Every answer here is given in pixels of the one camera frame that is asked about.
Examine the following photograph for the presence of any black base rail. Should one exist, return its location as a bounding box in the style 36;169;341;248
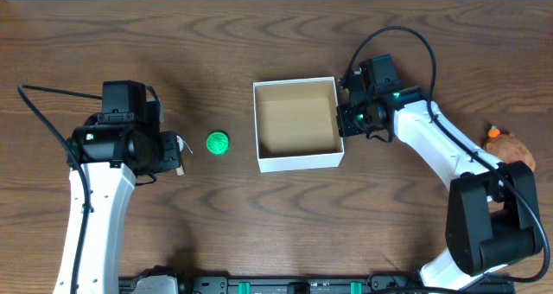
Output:
118;265;516;294

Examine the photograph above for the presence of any brown plush capybara with orange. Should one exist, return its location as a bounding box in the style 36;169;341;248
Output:
483;126;536;172

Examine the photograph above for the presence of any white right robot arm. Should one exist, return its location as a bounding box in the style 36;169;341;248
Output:
337;54;550;292

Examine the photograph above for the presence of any pig face wooden rattle drum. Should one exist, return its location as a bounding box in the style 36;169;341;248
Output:
175;135;194;176

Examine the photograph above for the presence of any green plastic spinning disc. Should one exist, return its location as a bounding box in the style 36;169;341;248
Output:
206;131;230;156

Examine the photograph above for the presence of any white cardboard box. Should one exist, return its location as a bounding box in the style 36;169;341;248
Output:
252;77;344;173

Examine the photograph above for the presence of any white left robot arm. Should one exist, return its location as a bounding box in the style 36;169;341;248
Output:
54;80;184;293

